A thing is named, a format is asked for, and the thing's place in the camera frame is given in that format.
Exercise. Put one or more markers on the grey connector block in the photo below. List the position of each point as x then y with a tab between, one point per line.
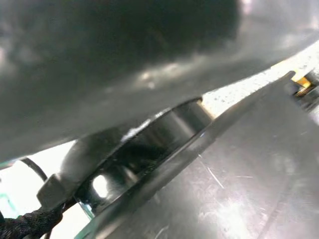
50	193

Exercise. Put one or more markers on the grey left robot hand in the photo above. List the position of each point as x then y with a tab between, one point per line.
125	49

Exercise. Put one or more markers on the silver robot body shell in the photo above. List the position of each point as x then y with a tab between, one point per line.
249	165

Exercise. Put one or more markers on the black glossy robot joint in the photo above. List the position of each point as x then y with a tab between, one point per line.
139	155

